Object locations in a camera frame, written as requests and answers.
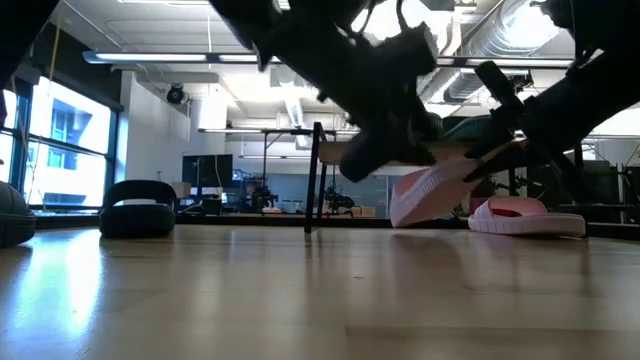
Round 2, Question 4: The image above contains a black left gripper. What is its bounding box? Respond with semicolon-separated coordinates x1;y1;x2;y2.
319;34;441;182

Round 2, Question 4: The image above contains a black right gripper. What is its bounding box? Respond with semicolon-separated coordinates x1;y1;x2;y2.
463;60;594;183

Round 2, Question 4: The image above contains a pink rubber slide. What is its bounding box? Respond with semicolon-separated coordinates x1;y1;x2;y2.
467;195;587;238
389;153;507;229

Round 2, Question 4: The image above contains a black rubber slide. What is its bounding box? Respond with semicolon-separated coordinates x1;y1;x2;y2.
0;180;38;249
98;179;178;240

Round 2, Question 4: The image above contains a black computer monitor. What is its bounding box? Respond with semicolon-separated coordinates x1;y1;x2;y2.
181;153;234;189

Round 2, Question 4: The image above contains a silver ventilation duct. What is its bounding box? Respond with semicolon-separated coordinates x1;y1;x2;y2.
418;0;564;104

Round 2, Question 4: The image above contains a black ceiling camera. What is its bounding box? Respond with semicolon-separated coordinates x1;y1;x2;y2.
166;83;187;106

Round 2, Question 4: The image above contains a yellow hanging cord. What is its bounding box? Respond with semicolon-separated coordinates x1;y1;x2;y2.
48;14;65;81

